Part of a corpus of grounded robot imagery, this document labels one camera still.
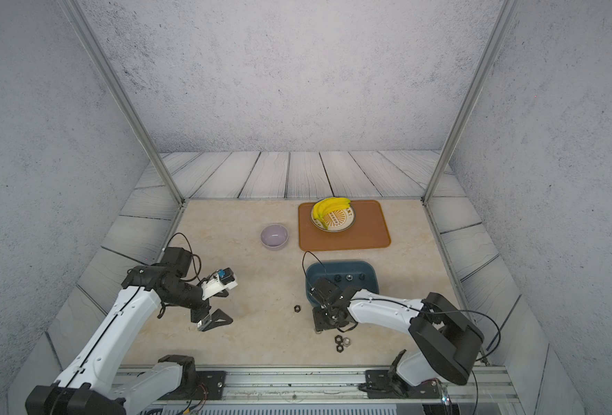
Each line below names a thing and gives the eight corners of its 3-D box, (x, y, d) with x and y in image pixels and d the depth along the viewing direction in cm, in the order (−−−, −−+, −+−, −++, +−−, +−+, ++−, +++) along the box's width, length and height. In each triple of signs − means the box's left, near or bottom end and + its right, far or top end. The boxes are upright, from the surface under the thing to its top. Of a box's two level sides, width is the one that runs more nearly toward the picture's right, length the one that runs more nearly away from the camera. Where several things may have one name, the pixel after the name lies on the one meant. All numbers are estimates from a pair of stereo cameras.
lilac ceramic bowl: (260, 253, 104) (258, 244, 100) (263, 232, 111) (261, 223, 107) (287, 253, 104) (286, 244, 100) (289, 232, 111) (288, 223, 106)
